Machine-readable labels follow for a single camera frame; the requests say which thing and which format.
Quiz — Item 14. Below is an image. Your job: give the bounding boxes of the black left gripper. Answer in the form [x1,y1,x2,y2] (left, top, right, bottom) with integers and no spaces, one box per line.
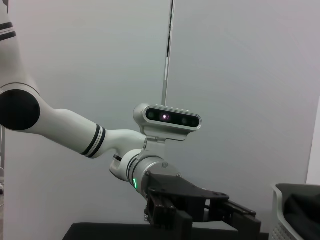
[144,171,263,240]

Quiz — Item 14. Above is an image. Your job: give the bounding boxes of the grey perforated storage basket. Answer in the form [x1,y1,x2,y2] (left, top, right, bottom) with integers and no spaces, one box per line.
[268,183,320,240]

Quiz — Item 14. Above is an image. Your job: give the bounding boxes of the black tablecloth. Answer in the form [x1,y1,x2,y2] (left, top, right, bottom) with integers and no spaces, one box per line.
[62,221,271,240]

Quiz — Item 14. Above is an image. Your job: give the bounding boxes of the black cloth pile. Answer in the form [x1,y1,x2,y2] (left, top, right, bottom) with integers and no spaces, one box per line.
[283,186,320,221]

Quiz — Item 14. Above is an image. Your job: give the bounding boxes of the left wrist camera mount bracket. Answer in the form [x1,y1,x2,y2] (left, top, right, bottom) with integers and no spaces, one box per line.
[139,125,189,161]

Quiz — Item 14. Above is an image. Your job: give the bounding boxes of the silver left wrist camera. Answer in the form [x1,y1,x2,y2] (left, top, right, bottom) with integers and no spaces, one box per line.
[132,102,203,132]

